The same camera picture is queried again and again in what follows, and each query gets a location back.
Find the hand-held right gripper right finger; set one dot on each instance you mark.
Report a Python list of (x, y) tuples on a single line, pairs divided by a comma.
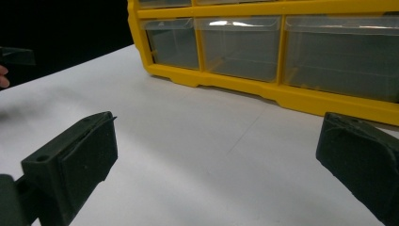
[(363, 163)]

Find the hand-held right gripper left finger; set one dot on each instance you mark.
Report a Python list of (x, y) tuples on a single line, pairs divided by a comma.
[(78, 157)]

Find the yellow black organizer cabinet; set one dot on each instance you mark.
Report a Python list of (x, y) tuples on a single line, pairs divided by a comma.
[(282, 94)]

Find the set of clear drawers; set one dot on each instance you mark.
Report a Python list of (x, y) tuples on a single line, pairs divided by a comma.
[(241, 47)]

